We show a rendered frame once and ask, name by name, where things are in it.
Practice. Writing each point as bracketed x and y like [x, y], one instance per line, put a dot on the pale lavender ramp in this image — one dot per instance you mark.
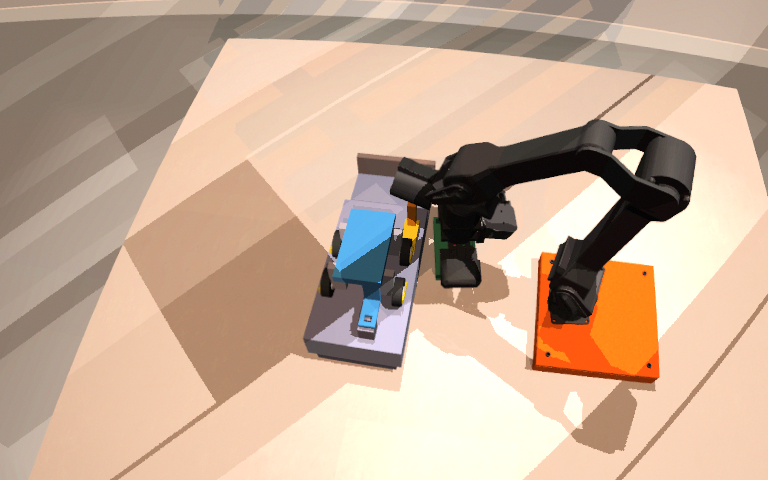
[332, 331]

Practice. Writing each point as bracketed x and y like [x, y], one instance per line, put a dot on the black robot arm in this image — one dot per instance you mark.
[470, 184]

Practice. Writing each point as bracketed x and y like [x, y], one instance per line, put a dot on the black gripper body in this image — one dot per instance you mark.
[462, 270]

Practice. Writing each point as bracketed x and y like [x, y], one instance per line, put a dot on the green tray rim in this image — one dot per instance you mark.
[436, 221]

